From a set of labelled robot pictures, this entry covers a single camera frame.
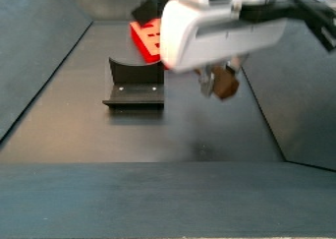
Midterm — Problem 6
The brown three prong object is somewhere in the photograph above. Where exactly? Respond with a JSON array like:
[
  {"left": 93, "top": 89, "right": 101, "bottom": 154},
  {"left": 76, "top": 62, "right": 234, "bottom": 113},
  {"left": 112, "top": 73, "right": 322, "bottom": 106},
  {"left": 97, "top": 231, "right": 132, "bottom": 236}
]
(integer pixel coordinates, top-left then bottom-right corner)
[{"left": 212, "top": 66, "right": 238, "bottom": 100}]

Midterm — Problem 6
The black curved fixture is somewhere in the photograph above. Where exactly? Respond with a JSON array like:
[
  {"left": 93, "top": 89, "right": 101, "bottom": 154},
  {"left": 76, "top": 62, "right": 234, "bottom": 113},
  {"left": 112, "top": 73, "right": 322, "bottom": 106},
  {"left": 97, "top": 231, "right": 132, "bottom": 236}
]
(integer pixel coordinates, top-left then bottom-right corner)
[{"left": 102, "top": 59, "right": 164, "bottom": 107}]

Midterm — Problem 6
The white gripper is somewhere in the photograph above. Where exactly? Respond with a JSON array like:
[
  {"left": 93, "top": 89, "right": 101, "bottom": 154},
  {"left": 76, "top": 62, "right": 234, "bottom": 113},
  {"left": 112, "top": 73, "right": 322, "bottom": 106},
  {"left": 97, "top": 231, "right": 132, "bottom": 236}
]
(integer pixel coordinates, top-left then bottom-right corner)
[{"left": 160, "top": 0, "right": 286, "bottom": 96}]

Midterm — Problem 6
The red shape sorter block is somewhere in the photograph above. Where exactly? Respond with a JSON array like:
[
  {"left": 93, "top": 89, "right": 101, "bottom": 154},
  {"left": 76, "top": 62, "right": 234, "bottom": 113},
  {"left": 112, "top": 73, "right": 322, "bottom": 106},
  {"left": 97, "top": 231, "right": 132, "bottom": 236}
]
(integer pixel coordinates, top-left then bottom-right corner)
[{"left": 128, "top": 19, "right": 161, "bottom": 64}]

